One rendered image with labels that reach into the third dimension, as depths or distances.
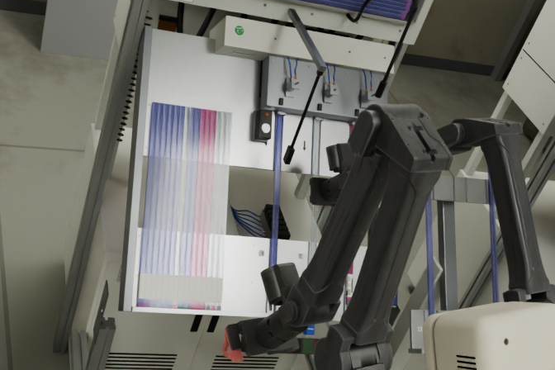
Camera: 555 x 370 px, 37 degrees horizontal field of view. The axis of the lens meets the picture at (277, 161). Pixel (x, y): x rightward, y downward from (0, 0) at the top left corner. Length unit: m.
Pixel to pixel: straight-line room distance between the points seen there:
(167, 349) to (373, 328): 1.42
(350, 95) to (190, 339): 0.92
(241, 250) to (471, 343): 0.95
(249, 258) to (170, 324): 0.51
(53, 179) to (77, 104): 0.63
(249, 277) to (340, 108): 0.51
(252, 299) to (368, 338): 0.87
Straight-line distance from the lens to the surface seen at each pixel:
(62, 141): 3.86
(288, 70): 2.21
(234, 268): 2.14
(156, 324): 2.57
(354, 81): 2.28
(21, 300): 3.06
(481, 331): 1.32
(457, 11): 5.75
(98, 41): 4.55
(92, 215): 2.52
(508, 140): 1.66
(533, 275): 1.64
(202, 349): 2.68
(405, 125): 1.20
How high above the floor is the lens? 2.14
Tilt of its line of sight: 31 degrees down
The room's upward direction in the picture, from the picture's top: 20 degrees clockwise
